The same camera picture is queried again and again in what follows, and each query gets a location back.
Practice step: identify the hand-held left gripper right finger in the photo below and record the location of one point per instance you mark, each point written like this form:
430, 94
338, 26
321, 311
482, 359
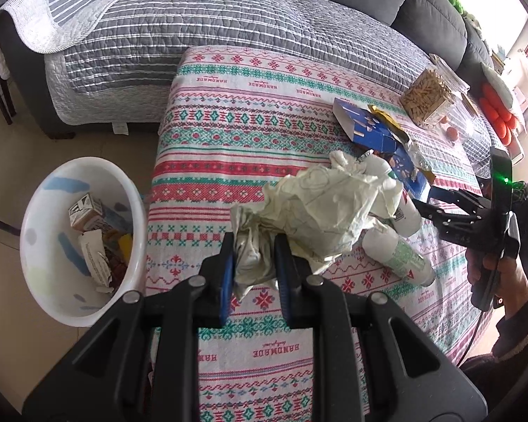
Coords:
281, 272

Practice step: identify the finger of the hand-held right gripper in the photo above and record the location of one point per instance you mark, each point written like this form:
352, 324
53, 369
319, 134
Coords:
460, 197
435, 214

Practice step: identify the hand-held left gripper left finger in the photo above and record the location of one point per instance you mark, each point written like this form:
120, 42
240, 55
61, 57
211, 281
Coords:
226, 272

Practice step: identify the white plastic bottle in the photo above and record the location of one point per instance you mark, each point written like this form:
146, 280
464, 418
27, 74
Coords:
407, 220
396, 255

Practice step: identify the white paper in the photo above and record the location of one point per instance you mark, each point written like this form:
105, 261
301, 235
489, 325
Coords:
317, 211

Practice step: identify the yellow sponge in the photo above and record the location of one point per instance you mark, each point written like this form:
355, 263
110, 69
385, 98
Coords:
126, 248

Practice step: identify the light blue milk carton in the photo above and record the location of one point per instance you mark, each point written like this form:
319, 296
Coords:
86, 213

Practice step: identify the white plastic bin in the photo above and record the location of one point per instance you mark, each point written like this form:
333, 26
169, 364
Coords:
48, 272

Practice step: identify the person's right forearm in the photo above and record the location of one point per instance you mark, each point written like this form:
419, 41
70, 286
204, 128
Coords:
523, 329

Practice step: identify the person's right hand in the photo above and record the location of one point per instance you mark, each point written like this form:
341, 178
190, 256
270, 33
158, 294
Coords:
517, 285

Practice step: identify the blue foil snack wrapper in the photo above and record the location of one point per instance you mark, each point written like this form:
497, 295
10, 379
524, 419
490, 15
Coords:
409, 171

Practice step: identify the orange cushion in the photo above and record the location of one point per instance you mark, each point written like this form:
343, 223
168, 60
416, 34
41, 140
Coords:
495, 110

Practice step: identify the yellow brown foil wrapper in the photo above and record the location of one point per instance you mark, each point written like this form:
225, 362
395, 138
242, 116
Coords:
391, 125

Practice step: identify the white pillow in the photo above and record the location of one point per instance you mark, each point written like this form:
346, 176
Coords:
501, 88

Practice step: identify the blue cardboard box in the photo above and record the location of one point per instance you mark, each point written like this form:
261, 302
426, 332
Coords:
361, 123

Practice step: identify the torn white paper packaging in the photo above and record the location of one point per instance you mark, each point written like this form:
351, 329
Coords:
94, 259

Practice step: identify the patterned tablecloth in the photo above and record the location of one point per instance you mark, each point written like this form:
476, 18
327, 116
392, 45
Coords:
246, 140

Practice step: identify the pale plush toy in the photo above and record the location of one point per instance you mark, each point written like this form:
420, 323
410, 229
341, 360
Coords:
471, 21

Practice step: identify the grey striped quilt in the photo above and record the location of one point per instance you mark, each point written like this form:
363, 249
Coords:
180, 30

